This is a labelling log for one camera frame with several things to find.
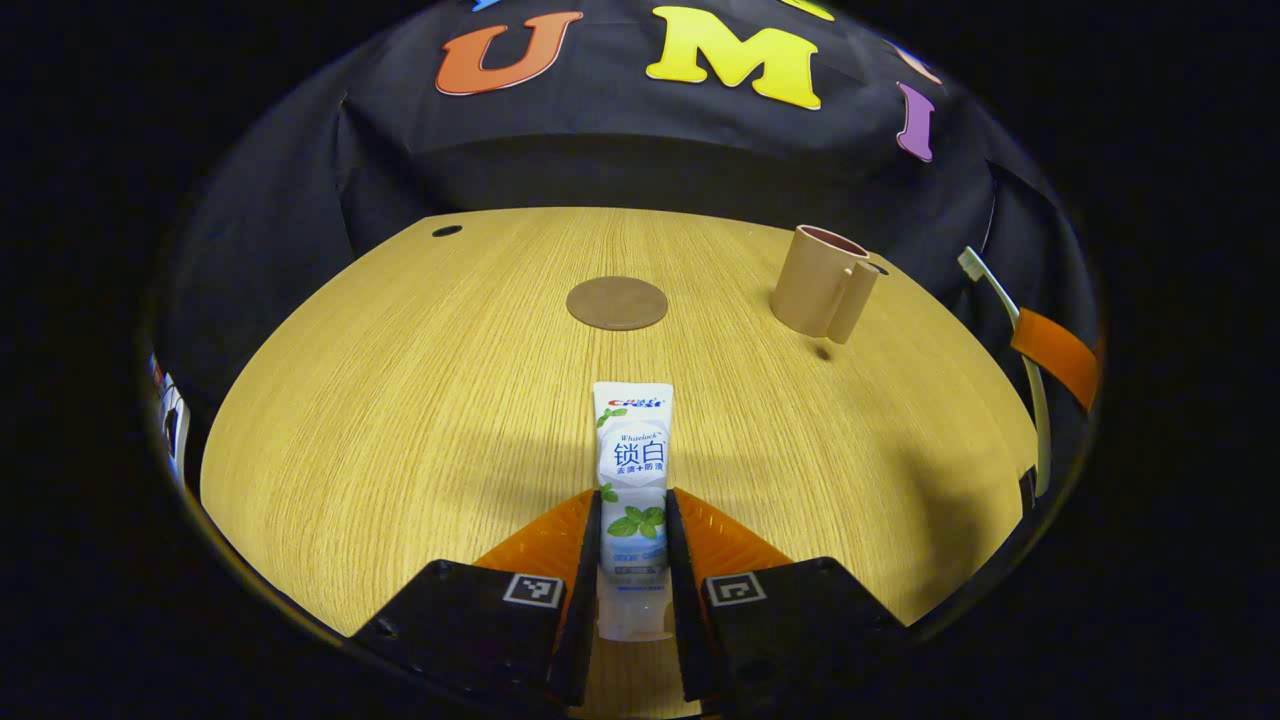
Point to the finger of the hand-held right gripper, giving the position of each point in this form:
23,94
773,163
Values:
1055,350

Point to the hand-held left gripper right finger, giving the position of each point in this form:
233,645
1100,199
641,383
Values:
685,640

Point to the white toothbrush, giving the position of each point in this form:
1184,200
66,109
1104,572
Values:
1040,440

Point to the white toothpaste tube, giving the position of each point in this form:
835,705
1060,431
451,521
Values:
633,450

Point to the black backdrop cloth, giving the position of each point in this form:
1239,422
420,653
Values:
600,160

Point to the beige cup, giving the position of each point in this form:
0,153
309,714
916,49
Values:
815,285

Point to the round brown coaster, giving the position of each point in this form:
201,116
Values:
617,303

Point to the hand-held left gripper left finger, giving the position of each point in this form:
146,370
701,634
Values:
586,640

